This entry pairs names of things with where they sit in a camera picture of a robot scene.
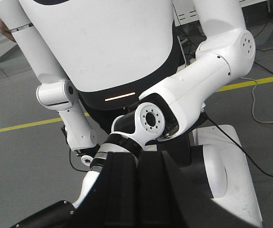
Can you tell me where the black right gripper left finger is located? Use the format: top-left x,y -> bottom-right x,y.
72,152 -> 136,228

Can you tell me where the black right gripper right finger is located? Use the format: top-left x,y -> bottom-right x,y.
138,152 -> 260,228

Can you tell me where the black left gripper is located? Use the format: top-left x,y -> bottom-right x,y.
11,200 -> 76,228

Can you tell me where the white humanoid robot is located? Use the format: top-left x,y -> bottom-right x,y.
0,0 -> 262,228

